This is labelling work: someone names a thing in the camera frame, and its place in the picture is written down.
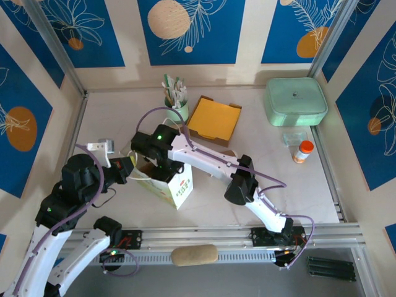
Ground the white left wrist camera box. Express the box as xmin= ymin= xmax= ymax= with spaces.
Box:
xmin=87 ymin=139 xmax=116 ymax=168

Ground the aluminium side rail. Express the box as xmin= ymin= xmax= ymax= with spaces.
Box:
xmin=311 ymin=125 xmax=349 ymax=222
xmin=66 ymin=91 xmax=89 ymax=155

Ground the orange capped bottle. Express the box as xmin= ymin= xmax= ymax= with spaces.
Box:
xmin=292 ymin=140 xmax=315 ymax=164

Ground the white paper bag with handles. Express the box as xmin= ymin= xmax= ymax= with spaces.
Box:
xmin=119 ymin=117 xmax=194 ymax=210

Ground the brown cardboard napkin tray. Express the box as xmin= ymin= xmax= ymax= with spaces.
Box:
xmin=185 ymin=95 xmax=242 ymax=149

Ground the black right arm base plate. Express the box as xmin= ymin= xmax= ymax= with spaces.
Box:
xmin=249 ymin=227 xmax=307 ymax=248

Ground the mint green zip case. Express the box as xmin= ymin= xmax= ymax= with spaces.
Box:
xmin=262 ymin=77 xmax=329 ymax=127

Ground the aluminium front rail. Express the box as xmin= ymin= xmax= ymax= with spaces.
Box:
xmin=61 ymin=222 xmax=363 ymax=256

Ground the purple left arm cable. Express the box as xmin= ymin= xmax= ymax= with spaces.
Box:
xmin=6 ymin=144 xmax=140 ymax=297

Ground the grey slotted cable duct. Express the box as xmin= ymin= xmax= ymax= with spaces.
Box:
xmin=66 ymin=249 xmax=278 ymax=267

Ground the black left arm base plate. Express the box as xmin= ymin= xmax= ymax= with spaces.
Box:
xmin=85 ymin=229 xmax=144 ymax=251

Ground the black ribbed rack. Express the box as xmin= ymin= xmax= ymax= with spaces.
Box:
xmin=306 ymin=256 xmax=355 ymax=282

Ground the clear plastic box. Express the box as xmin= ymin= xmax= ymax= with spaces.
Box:
xmin=283 ymin=131 xmax=309 ymax=146

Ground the black controller board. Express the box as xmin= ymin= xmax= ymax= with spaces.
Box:
xmin=273 ymin=247 xmax=306 ymax=269
xmin=98 ymin=246 xmax=127 ymax=264

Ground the aluminium corner post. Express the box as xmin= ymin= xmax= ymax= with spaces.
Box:
xmin=308 ymin=0 xmax=364 ymax=80
xmin=23 ymin=0 xmax=88 ymax=99

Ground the mint green holder cup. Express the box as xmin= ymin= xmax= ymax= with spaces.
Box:
xmin=163 ymin=99 xmax=189 ymax=124

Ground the tan foam pad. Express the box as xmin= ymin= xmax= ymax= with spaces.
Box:
xmin=171 ymin=244 xmax=219 ymax=267

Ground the yellow napkin stack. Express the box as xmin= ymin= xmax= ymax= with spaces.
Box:
xmin=187 ymin=98 xmax=241 ymax=140

